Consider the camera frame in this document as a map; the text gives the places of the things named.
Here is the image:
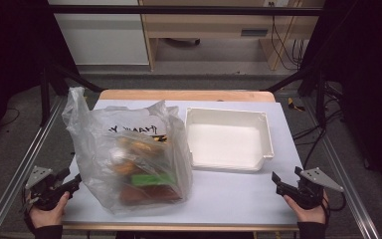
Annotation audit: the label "person's right hand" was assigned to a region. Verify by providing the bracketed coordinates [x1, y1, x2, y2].
[283, 190, 329, 224]

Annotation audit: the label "black metal stand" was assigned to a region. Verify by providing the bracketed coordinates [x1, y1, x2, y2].
[265, 64, 327, 127]
[39, 63, 105, 127]

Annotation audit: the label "person's left hand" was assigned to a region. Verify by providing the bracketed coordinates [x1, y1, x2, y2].
[29, 191, 71, 229]

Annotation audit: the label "black floor cables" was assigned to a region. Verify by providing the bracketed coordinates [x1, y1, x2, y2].
[291, 83, 344, 170]

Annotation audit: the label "black horizontal bar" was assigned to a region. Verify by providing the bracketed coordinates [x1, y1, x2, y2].
[48, 4, 324, 17]

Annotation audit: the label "aluminium rail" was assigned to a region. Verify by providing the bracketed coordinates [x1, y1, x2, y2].
[0, 96, 67, 239]
[302, 99, 381, 239]

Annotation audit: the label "wooden desk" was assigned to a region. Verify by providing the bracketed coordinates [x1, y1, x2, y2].
[138, 0, 326, 72]

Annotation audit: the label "right hand-held gripper black cable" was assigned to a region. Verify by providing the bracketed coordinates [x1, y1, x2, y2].
[321, 190, 347, 217]

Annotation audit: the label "green snack packet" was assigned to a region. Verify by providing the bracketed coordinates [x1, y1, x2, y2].
[130, 172, 177, 187]

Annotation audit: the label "orange juice bottle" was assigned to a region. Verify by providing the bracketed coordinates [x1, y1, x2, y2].
[109, 147, 137, 177]

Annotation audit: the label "black cables under desk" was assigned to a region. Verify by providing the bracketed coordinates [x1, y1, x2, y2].
[270, 1, 307, 72]

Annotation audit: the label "white cabinet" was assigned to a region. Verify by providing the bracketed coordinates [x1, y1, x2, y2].
[48, 0, 150, 67]

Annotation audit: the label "dark red snack packet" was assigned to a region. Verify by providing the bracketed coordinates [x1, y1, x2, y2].
[118, 184, 182, 205]

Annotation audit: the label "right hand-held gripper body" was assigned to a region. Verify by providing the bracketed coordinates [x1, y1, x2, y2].
[292, 166, 345, 211]

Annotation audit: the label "yellow and black tape strip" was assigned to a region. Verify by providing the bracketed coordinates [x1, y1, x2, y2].
[286, 97, 306, 113]

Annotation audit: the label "black curtain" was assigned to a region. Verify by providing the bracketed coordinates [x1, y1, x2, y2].
[0, 0, 78, 150]
[299, 0, 382, 200]

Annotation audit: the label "black and yellow chips bag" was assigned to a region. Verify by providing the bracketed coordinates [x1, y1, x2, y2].
[117, 132, 169, 158]

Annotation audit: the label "dark object under desk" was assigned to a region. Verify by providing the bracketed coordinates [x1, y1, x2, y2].
[163, 38, 202, 47]

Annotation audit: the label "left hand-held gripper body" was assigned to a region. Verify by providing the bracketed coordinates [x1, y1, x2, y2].
[24, 165, 66, 212]

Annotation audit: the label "white plastic tray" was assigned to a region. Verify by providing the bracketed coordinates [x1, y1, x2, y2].
[184, 107, 276, 173]

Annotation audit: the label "clear plastic bag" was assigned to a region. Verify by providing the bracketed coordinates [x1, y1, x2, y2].
[62, 87, 194, 215]

